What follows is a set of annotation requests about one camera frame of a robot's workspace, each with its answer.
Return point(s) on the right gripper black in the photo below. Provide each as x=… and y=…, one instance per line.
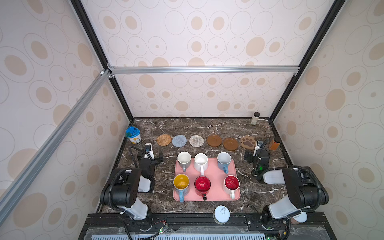
x=261, y=158

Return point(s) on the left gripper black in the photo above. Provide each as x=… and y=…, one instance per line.
x=146, y=161

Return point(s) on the paw shaped wooden coaster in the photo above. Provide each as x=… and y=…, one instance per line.
x=248, y=142

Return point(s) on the light blue fabric coaster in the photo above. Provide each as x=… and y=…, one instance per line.
x=179, y=141

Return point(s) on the brown wooden round coaster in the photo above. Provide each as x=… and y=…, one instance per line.
x=214, y=141

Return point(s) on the white multicolour woven coaster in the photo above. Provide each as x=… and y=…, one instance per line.
x=196, y=141

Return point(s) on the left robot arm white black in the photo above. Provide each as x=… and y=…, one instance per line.
x=121, y=190

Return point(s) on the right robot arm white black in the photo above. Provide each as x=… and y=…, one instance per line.
x=305, y=192

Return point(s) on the amber bottle dark cap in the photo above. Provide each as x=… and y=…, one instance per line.
x=274, y=144

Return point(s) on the blue lid snack tub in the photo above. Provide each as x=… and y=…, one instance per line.
x=133, y=134

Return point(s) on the light blue mug white inside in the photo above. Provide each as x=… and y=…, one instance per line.
x=224, y=160

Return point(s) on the blue mug yellow inside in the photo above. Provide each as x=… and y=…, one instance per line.
x=182, y=186

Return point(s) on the white mug red inside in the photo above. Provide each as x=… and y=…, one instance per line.
x=230, y=185

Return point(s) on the grey mug white inside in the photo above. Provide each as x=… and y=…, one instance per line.
x=184, y=160

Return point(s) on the clear bottle black cap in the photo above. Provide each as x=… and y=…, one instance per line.
x=255, y=118

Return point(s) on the pink plastic tray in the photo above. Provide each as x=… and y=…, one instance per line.
x=212, y=186

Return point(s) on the black mug red inside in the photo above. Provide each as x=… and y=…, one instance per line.
x=202, y=186

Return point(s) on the white round lid container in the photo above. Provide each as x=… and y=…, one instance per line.
x=221, y=215

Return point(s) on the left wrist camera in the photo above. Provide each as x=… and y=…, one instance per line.
x=149, y=154

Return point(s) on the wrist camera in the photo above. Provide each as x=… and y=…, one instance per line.
x=258, y=147
x=149, y=154

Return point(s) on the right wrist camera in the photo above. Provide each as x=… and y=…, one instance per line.
x=258, y=147

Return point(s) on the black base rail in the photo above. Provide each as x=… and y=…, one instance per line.
x=202, y=226

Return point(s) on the horizontal aluminium frame bar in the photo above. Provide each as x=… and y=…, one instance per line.
x=205, y=69

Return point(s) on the slanted aluminium frame bar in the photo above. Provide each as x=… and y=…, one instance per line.
x=39, y=160

